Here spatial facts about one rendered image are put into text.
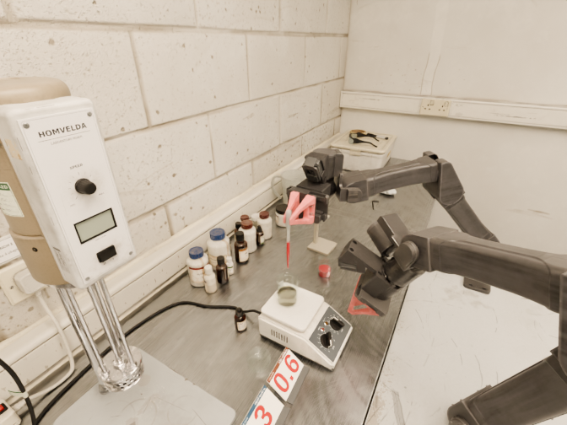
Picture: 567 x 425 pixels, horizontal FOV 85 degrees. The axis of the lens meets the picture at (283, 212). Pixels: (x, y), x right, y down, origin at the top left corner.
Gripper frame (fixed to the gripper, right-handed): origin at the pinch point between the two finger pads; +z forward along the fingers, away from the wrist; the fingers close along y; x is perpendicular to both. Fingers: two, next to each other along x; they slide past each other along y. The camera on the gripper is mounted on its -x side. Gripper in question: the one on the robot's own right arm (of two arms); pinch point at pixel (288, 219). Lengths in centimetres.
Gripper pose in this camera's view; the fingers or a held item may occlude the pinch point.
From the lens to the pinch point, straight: 65.2
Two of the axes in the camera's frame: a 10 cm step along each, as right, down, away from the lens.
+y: 8.6, 2.5, -4.4
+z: -5.1, 4.2, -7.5
